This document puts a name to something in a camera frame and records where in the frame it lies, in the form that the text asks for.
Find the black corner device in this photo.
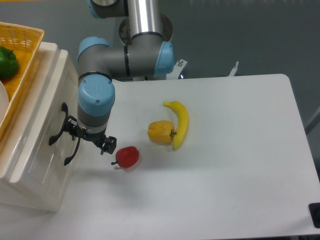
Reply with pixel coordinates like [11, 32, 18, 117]
[308, 202, 320, 229]

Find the white top drawer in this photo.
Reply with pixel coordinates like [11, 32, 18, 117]
[9, 50, 78, 186]

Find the white drawer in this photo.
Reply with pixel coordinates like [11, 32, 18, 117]
[37, 132, 77, 212]
[9, 50, 78, 186]

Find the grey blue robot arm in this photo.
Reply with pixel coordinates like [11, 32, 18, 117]
[71, 0, 175, 154]

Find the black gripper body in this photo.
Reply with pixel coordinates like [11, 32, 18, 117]
[76, 124, 107, 148]

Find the green toy pepper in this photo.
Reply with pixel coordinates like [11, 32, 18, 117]
[0, 46, 19, 80]

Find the yellow toy banana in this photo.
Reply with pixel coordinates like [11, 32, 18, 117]
[163, 101, 189, 151]

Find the yellow woven basket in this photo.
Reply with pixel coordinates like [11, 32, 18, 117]
[0, 22, 45, 138]

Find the white plate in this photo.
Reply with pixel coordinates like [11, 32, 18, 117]
[0, 82, 9, 123]

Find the yellow toy pepper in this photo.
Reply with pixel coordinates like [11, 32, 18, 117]
[147, 120, 177, 144]

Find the white lower drawer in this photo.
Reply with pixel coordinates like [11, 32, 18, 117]
[37, 132, 77, 212]

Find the white drawer cabinet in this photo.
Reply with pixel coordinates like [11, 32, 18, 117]
[0, 42, 78, 212]

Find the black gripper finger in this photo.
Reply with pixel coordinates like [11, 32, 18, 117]
[95, 135, 117, 155]
[63, 115, 78, 141]

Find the red toy pepper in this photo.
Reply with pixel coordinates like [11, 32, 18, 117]
[111, 146, 140, 169]

